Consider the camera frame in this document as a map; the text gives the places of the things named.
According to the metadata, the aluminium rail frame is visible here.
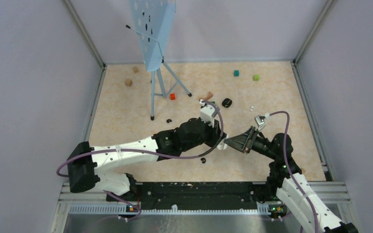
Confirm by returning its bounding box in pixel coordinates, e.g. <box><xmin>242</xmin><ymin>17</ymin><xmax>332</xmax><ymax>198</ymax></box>
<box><xmin>51</xmin><ymin>179</ymin><xmax>358</xmax><ymax>233</ymax></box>

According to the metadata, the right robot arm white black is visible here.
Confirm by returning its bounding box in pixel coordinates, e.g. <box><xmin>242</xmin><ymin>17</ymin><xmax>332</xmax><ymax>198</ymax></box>
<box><xmin>224</xmin><ymin>127</ymin><xmax>358</xmax><ymax>233</ymax></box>

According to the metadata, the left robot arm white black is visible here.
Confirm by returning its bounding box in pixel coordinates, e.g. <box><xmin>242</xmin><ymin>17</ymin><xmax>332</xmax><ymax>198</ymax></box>
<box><xmin>67</xmin><ymin>118</ymin><xmax>227</xmax><ymax>201</ymax></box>

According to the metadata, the light blue music stand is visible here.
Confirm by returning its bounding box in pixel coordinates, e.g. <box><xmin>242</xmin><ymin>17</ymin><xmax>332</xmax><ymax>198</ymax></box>
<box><xmin>125</xmin><ymin>0</ymin><xmax>192</xmax><ymax>121</ymax></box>

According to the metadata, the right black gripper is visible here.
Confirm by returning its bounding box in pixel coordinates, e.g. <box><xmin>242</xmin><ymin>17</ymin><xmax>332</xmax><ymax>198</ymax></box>
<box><xmin>224</xmin><ymin>125</ymin><xmax>278</xmax><ymax>160</ymax></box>

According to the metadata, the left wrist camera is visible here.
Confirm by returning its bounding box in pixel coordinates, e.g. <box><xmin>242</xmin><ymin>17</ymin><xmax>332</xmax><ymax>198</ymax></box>
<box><xmin>199</xmin><ymin>100</ymin><xmax>217</xmax><ymax>128</ymax></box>

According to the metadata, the black earbud charging case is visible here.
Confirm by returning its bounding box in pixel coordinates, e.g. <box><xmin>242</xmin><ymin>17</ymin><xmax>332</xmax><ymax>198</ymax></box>
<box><xmin>221</xmin><ymin>98</ymin><xmax>233</xmax><ymax>108</ymax></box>

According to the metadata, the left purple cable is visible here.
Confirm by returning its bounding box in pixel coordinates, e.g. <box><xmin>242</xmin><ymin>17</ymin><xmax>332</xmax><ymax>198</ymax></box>
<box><xmin>56</xmin><ymin>100</ymin><xmax>224</xmax><ymax>222</ymax></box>

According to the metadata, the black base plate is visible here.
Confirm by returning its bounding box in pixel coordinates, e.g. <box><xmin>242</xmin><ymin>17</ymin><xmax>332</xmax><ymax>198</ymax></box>
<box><xmin>121</xmin><ymin>182</ymin><xmax>279</xmax><ymax>210</ymax></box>

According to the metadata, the white charging case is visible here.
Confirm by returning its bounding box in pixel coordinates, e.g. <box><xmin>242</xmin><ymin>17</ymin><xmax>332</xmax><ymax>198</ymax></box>
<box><xmin>217</xmin><ymin>142</ymin><xmax>228</xmax><ymax>150</ymax></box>

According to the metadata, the wooden cube near stand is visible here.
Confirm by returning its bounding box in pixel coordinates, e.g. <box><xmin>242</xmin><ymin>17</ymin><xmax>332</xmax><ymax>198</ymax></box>
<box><xmin>124</xmin><ymin>79</ymin><xmax>133</xmax><ymax>87</ymax></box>

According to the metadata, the lime green cube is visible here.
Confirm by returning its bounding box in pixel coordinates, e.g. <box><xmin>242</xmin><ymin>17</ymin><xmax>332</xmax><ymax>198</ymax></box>
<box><xmin>253</xmin><ymin>74</ymin><xmax>260</xmax><ymax>81</ymax></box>

